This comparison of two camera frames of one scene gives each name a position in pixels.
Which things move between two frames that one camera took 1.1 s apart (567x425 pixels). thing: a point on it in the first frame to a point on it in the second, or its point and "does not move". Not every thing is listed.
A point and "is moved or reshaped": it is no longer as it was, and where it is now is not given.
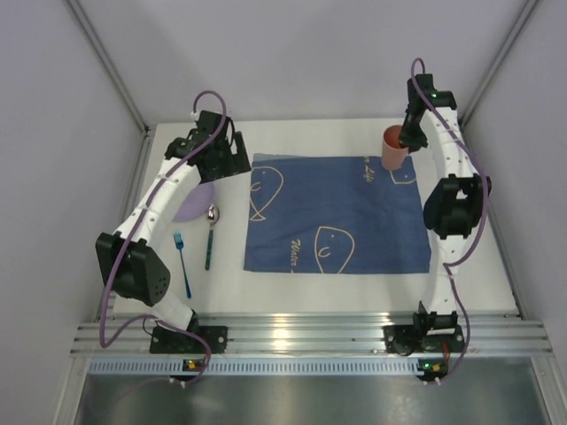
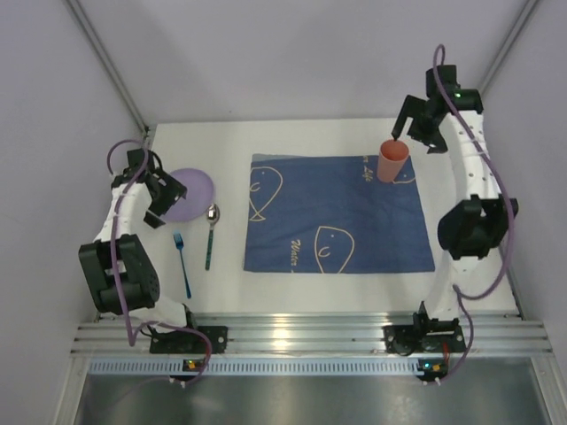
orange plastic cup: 393,154 is moved or reshaped
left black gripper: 239,158 to 164,195
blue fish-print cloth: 329,213 does not move
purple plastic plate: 197,204 does not move
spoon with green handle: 213,215 does not move
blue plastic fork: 180,242 does not move
